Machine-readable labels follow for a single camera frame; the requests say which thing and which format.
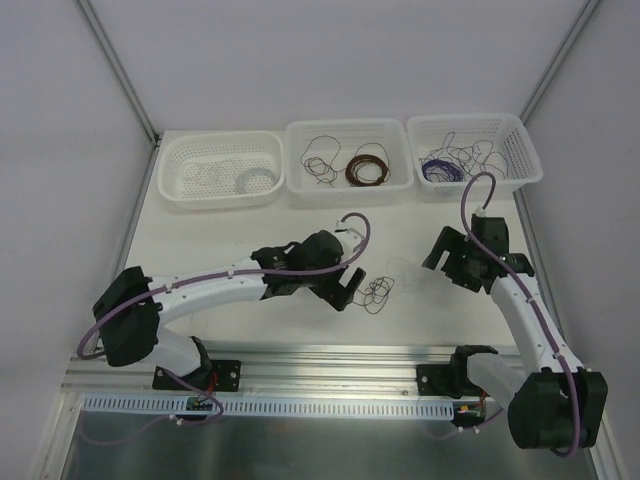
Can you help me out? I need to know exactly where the purple camera cable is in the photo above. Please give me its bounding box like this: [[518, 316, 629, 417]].
[[77, 212, 372, 362], [460, 172, 586, 459]]

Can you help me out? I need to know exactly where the purple cable bundle in basket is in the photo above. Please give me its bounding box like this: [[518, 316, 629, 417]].
[[418, 149, 471, 184]]

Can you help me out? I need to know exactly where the right white perforated basket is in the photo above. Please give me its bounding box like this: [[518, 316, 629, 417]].
[[406, 113, 543, 203]]

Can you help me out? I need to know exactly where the white perforated basket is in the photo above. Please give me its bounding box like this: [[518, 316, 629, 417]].
[[284, 118, 414, 209], [406, 113, 543, 203], [157, 131, 285, 210]]

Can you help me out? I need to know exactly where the white coiled cable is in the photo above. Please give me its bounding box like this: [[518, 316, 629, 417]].
[[235, 168, 277, 194]]

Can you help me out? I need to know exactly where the left frame post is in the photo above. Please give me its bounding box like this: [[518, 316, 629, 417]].
[[74, 0, 160, 146]]

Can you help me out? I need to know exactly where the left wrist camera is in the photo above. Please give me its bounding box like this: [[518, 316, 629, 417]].
[[333, 228, 366, 255]]

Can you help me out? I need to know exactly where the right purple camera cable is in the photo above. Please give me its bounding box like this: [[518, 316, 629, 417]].
[[460, 172, 586, 459]]

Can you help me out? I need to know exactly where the right frame post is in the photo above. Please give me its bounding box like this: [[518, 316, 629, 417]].
[[519, 0, 605, 125]]

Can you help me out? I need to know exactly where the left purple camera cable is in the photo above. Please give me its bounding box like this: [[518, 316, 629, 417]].
[[77, 212, 372, 362]]

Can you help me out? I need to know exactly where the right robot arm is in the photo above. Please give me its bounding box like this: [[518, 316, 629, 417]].
[[416, 215, 608, 456]]

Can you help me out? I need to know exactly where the brown coiled cable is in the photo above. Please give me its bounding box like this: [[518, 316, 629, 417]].
[[343, 142, 392, 188]]

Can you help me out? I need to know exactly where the multicolour cable bundle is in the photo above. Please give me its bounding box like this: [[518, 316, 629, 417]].
[[352, 275, 397, 316]]

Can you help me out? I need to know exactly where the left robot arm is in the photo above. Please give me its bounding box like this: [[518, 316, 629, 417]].
[[93, 228, 369, 389]]

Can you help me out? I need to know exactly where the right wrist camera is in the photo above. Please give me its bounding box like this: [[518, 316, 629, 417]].
[[473, 206, 487, 218]]

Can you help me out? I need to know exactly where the left white perforated basket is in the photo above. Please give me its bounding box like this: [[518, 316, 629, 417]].
[[157, 131, 285, 210]]

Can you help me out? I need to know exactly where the white slotted cable duct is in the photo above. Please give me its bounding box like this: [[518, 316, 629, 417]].
[[83, 394, 454, 421]]

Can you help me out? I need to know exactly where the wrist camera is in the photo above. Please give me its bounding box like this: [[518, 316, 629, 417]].
[[333, 228, 366, 255], [473, 206, 487, 218]]

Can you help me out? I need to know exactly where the frame post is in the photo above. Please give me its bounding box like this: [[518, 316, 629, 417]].
[[519, 0, 605, 125], [74, 0, 160, 146]]

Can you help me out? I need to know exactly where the middle white perforated basket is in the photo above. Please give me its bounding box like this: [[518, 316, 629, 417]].
[[284, 118, 414, 209]]

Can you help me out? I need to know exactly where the aluminium mounting rail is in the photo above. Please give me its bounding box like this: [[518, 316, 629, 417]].
[[62, 341, 455, 399]]

